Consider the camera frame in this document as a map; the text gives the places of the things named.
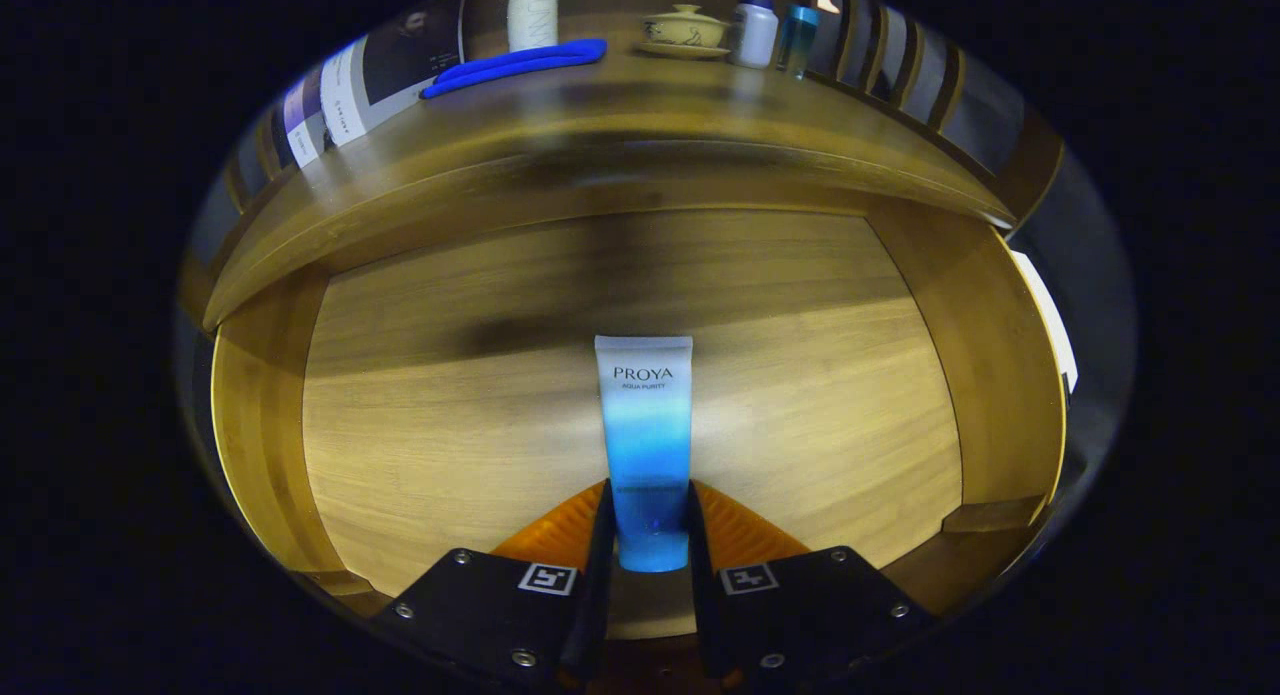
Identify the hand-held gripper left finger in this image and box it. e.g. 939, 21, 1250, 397
370, 480, 616, 691

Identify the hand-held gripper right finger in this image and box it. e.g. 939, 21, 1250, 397
685, 480, 936, 688

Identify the wooden drawer with black knob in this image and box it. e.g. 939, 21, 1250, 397
208, 200, 1069, 641

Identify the blue white cosmetic tube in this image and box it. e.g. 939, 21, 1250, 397
594, 335, 694, 574

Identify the white filing cabinet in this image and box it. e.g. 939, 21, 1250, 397
1010, 250, 1079, 394

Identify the wooden cabinet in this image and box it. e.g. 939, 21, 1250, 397
180, 0, 1066, 326

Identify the wooden countertop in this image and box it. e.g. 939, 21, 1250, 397
200, 40, 1016, 331

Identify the purple white book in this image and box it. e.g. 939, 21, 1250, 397
282, 70, 331, 169

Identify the blue folded cloth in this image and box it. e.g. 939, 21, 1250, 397
420, 38, 608, 101

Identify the teal blue bottle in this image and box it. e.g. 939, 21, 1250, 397
775, 3, 821, 80

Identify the large white portrait book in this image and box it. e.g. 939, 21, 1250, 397
320, 0, 469, 148

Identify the white bottle with blue cap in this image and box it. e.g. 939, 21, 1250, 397
728, 0, 780, 70

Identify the yellow lidded tea cup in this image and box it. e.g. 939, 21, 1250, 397
635, 3, 731, 60

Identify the white pump bottle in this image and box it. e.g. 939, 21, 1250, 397
507, 0, 560, 53

